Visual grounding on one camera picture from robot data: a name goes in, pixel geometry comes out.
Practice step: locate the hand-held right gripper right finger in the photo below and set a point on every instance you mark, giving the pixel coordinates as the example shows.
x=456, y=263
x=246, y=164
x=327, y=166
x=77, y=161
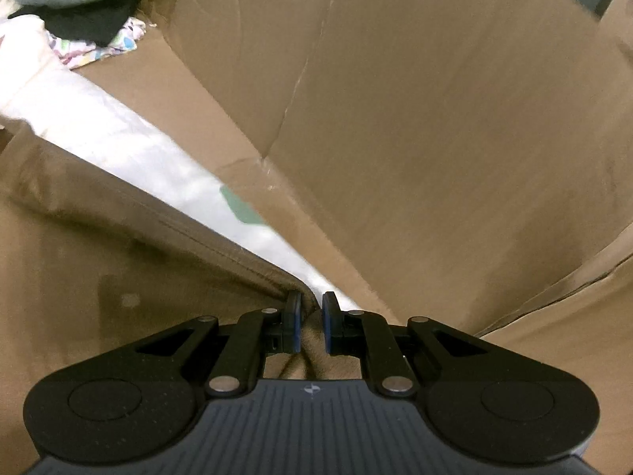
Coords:
x=327, y=325

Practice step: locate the pastel patterned cloth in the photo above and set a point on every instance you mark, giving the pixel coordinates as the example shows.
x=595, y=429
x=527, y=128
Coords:
x=116, y=44

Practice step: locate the flattened cardboard box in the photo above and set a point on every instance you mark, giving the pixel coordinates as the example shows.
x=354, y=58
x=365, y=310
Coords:
x=395, y=109

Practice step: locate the white printed bed sheet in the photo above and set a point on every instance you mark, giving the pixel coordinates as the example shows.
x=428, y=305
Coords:
x=99, y=123

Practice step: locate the black cloth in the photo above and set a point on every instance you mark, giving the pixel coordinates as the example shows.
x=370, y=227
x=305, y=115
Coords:
x=94, y=22

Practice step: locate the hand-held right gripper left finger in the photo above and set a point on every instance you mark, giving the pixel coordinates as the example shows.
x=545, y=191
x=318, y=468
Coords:
x=294, y=324

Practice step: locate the brown printed T-shirt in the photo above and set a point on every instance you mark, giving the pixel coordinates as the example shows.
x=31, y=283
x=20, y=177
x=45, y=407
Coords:
x=99, y=257

